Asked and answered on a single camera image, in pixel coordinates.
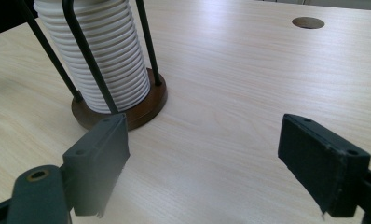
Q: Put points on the stack of white paper cups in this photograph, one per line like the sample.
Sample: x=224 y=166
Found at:
x=115 y=46

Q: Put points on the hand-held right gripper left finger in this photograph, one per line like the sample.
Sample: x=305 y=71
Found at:
x=95 y=161

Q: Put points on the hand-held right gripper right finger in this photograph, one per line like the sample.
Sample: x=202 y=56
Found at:
x=323 y=168

